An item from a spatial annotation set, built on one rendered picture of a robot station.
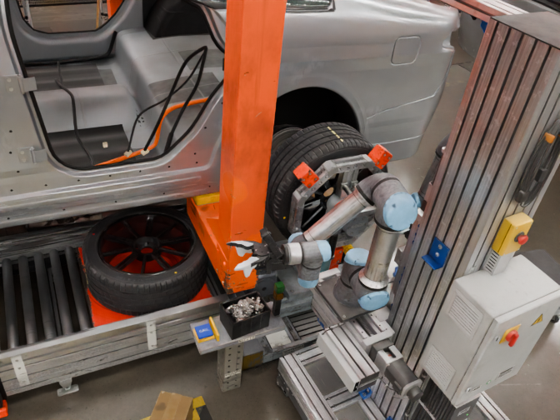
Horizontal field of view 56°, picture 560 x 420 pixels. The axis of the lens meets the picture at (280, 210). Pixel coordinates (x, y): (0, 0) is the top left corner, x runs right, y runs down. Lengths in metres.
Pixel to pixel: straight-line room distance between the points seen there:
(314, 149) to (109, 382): 1.59
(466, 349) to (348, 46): 1.56
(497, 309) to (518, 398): 1.52
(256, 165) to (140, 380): 1.37
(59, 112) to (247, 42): 1.69
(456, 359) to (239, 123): 1.17
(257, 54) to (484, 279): 1.11
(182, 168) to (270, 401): 1.28
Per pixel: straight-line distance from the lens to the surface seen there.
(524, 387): 3.41
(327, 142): 2.58
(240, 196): 2.25
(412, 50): 3.04
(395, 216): 1.79
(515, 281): 2.01
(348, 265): 2.15
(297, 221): 2.60
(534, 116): 1.63
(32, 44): 4.19
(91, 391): 2.99
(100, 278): 2.81
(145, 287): 2.72
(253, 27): 1.91
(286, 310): 3.10
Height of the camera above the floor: 2.46
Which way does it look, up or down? 38 degrees down
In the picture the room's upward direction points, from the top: 7 degrees clockwise
